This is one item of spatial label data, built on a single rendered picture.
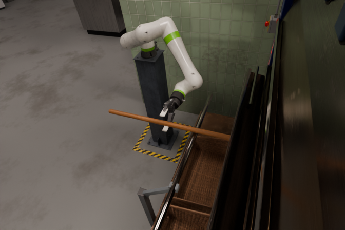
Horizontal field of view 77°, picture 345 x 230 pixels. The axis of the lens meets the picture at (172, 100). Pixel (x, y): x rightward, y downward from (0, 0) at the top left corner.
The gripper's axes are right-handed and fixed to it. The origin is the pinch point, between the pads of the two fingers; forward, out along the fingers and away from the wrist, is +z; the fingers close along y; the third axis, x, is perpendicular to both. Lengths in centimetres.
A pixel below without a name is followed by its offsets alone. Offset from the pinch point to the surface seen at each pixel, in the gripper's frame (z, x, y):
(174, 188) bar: 36.1, -20.5, 2.1
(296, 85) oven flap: 29, -56, -61
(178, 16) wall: -126, 34, -17
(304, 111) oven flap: 40, -56, -63
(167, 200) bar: 42.8, -19.5, 1.7
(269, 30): -90, -52, -24
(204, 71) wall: -126, 7, 46
